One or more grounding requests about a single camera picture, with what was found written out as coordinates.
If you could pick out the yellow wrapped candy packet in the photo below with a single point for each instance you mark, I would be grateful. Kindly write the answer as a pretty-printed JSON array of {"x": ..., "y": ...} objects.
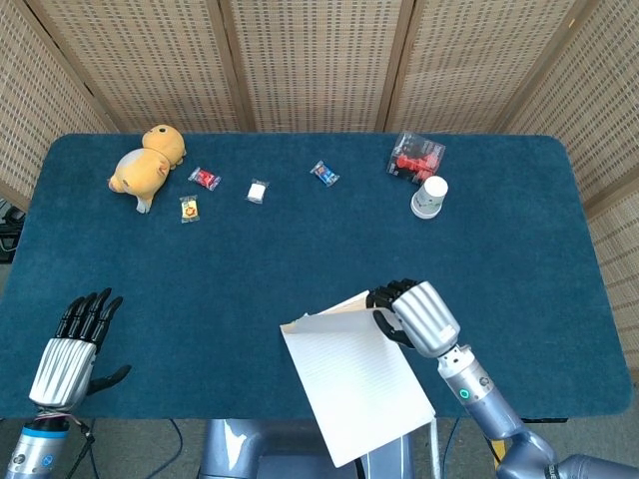
[{"x": 190, "y": 210}]

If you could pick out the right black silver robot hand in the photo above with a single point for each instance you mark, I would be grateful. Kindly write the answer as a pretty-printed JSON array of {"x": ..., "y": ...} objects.
[{"x": 424, "y": 314}]

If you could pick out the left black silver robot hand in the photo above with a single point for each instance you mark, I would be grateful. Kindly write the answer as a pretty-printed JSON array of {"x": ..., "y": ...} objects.
[{"x": 62, "y": 371}]

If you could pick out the white wrapped candy packet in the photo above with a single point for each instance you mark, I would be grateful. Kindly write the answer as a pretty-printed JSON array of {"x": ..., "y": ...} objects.
[{"x": 256, "y": 191}]

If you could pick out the tan cover spiral notebook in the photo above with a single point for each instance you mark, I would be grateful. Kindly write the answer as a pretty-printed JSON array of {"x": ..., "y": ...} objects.
[{"x": 359, "y": 379}]

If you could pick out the clear bag red objects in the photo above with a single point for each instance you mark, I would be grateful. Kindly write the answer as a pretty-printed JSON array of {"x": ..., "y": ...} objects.
[{"x": 414, "y": 159}]

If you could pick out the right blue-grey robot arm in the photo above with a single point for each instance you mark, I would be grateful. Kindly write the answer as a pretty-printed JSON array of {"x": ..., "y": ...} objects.
[{"x": 479, "y": 394}]

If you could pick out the dark blue table cloth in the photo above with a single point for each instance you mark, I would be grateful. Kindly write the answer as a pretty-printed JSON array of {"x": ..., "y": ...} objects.
[{"x": 150, "y": 279}]

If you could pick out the black equipment beside table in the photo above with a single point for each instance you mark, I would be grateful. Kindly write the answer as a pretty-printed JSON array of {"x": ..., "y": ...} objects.
[{"x": 10, "y": 234}]

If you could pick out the blue wrapped candy packet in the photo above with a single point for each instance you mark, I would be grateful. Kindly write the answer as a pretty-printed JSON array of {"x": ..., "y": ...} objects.
[{"x": 324, "y": 173}]

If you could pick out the woven wooden folding screen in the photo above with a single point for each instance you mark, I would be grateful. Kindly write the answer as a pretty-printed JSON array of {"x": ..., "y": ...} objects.
[{"x": 319, "y": 60}]

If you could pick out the yellow plush bear toy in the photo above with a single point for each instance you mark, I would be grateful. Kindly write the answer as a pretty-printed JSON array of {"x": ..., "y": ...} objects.
[{"x": 145, "y": 164}]

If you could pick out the red wrapped candy packet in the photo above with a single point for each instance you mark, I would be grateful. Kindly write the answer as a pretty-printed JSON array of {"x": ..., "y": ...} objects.
[{"x": 204, "y": 178}]

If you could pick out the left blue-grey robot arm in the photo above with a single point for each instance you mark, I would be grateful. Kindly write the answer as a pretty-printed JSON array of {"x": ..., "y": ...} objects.
[{"x": 30, "y": 449}]

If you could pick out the white paper cup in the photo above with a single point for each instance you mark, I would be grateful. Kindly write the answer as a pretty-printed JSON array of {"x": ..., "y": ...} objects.
[{"x": 429, "y": 197}]

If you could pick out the blue-grey robot torso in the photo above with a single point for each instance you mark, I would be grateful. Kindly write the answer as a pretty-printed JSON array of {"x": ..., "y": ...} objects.
[{"x": 239, "y": 449}]

